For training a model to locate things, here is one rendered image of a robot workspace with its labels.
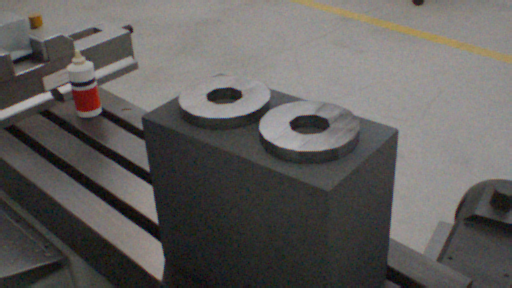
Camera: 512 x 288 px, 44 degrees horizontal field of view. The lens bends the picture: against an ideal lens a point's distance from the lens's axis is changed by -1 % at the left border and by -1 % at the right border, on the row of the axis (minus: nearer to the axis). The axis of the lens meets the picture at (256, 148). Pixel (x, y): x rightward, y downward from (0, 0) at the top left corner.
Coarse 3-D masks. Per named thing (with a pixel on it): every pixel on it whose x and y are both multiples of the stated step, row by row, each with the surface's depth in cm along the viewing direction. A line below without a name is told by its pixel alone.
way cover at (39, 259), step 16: (0, 208) 93; (0, 224) 90; (0, 240) 86; (16, 240) 86; (32, 240) 87; (48, 240) 87; (0, 256) 82; (16, 256) 83; (32, 256) 83; (48, 256) 84; (64, 256) 84; (0, 272) 79; (16, 272) 79
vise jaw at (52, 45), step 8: (32, 32) 104; (40, 32) 104; (48, 32) 104; (56, 32) 103; (32, 40) 102; (40, 40) 101; (48, 40) 102; (56, 40) 103; (64, 40) 104; (72, 40) 105; (32, 48) 104; (40, 48) 102; (48, 48) 102; (56, 48) 103; (64, 48) 104; (72, 48) 106; (40, 56) 103; (48, 56) 103; (56, 56) 104
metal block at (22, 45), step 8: (0, 16) 102; (8, 16) 102; (16, 16) 101; (0, 24) 99; (8, 24) 99; (16, 24) 100; (24, 24) 101; (0, 32) 98; (8, 32) 99; (16, 32) 100; (24, 32) 102; (0, 40) 99; (8, 40) 100; (16, 40) 101; (24, 40) 102; (8, 48) 100; (16, 48) 101; (24, 48) 102; (16, 56) 102
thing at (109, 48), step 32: (64, 32) 114; (96, 32) 117; (128, 32) 113; (0, 64) 97; (32, 64) 103; (64, 64) 106; (96, 64) 111; (128, 64) 114; (0, 96) 99; (32, 96) 103; (64, 96) 106; (0, 128) 99
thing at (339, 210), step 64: (192, 128) 59; (256, 128) 59; (320, 128) 58; (384, 128) 58; (192, 192) 62; (256, 192) 56; (320, 192) 51; (384, 192) 59; (192, 256) 67; (256, 256) 60; (320, 256) 54; (384, 256) 65
